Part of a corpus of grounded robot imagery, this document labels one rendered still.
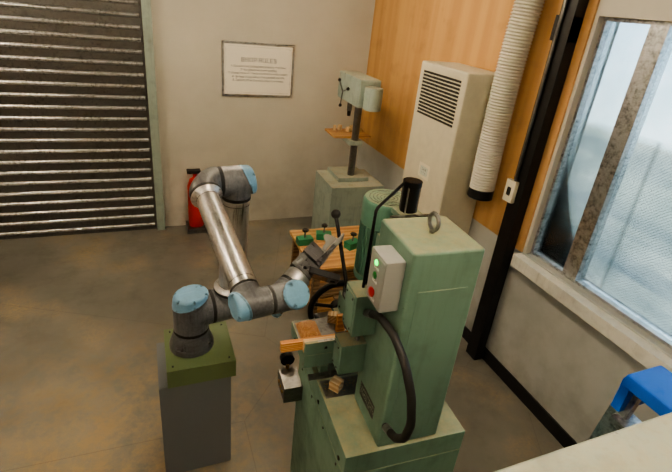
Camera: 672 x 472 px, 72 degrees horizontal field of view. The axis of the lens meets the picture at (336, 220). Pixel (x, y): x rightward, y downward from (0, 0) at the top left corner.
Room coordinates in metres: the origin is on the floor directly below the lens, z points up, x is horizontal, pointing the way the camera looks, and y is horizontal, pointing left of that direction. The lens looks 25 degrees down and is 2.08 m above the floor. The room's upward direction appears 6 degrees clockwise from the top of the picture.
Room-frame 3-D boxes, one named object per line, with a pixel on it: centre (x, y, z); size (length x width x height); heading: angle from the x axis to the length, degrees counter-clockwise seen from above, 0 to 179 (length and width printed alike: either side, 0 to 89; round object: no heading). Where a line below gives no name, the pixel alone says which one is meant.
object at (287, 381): (1.50, 0.12, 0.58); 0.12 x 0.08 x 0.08; 21
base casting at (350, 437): (1.34, -0.22, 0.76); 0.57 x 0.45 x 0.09; 21
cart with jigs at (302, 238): (2.92, -0.07, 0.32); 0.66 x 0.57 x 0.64; 113
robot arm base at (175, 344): (1.62, 0.58, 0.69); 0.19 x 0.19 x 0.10
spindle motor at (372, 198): (1.46, -0.17, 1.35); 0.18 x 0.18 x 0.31
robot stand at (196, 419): (1.62, 0.58, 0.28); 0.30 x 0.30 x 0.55; 24
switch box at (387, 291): (1.11, -0.15, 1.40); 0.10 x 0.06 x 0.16; 21
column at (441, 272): (1.19, -0.28, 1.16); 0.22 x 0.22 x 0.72; 21
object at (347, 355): (1.23, -0.09, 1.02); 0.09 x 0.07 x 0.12; 111
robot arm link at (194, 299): (1.62, 0.58, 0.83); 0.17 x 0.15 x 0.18; 122
